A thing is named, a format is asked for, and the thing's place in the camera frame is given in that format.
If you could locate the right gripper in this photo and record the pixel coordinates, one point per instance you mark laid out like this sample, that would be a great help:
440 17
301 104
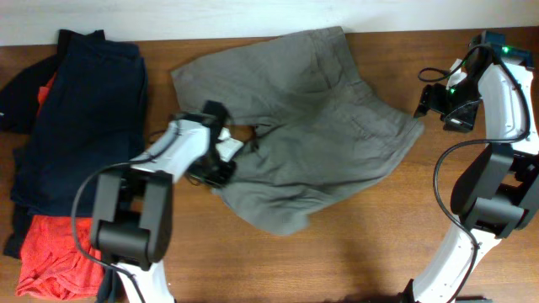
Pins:
430 99

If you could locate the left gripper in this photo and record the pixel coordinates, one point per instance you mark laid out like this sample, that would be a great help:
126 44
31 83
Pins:
225 177

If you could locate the grey shorts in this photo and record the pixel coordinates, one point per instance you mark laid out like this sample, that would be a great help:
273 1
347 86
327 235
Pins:
321 134

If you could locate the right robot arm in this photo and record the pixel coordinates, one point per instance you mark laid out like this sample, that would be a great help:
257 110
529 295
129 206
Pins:
498 192

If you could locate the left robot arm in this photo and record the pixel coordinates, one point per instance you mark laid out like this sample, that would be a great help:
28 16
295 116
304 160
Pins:
132 213

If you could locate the navy blue garment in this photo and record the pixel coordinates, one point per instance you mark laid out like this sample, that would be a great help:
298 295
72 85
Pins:
93 117

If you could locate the red mesh garment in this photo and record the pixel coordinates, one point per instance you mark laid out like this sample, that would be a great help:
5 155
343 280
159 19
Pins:
53 265

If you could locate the black garment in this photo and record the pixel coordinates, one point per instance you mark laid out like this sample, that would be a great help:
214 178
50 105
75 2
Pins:
21 101

